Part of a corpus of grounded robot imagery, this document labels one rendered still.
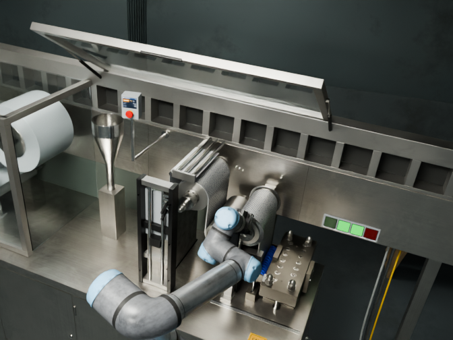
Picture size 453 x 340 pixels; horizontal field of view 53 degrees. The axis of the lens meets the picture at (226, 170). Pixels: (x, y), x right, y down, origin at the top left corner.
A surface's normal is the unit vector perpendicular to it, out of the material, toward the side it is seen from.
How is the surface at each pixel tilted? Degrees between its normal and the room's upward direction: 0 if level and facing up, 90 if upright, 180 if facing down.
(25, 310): 90
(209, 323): 0
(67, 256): 0
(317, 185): 90
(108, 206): 90
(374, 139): 90
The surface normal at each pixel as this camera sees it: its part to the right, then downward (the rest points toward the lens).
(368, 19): -0.20, 0.48
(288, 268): 0.08, -0.86
